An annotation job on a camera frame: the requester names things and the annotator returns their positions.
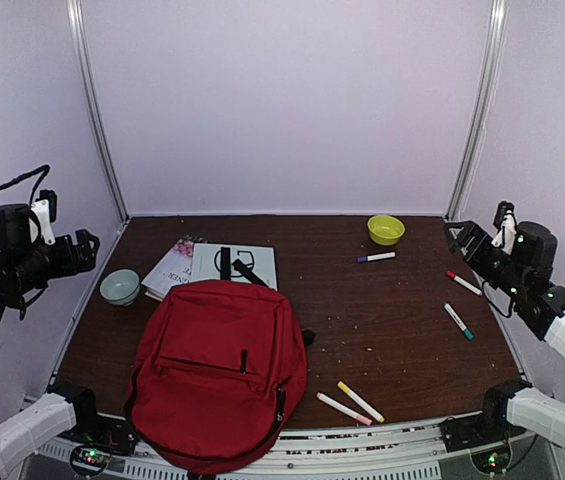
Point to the red-capped white marker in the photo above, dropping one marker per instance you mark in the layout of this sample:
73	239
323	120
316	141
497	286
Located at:
464	283

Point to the teal-capped white marker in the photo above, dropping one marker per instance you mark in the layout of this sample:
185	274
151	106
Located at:
458	321

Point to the grey book with black logo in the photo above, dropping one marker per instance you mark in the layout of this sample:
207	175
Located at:
257	262

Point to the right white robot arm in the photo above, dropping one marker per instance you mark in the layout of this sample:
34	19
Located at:
540	409

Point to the pale green ceramic bowl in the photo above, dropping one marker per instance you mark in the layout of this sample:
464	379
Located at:
120	288

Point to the red backpack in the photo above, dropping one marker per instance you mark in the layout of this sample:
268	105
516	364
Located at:
220	368

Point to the white floral book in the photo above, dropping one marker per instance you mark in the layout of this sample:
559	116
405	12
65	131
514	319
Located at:
174	268

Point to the pink-capped white marker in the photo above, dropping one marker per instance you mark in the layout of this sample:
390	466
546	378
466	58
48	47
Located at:
343	409

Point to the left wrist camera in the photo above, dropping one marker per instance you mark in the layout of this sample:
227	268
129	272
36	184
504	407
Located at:
43	215

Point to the left aluminium frame post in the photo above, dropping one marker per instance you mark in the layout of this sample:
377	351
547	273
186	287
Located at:
79	38

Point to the aluminium frame post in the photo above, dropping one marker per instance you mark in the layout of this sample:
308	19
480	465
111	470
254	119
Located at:
79	38
487	86

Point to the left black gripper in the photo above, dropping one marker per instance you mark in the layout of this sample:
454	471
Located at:
86	258

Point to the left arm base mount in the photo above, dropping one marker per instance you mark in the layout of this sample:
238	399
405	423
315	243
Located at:
98	438

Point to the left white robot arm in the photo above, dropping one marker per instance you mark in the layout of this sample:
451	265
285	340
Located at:
23	432

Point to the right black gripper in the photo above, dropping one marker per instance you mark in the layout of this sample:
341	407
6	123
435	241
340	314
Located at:
473	249

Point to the right aluminium frame post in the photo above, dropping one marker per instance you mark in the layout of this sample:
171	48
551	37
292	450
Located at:
487	86

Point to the yellow-capped white marker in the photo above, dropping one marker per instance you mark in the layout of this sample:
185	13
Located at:
367	407

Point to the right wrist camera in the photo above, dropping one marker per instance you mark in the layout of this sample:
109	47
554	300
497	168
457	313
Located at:
505	223

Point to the purple-capped white marker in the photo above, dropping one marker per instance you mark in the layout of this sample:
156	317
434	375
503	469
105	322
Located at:
376	257

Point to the yellow-green plastic bowl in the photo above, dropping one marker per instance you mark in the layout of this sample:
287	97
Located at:
385	230

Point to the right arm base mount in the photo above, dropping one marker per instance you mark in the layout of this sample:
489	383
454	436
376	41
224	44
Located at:
488	435

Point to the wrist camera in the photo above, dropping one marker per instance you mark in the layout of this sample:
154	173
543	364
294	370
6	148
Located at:
505	223
43	215

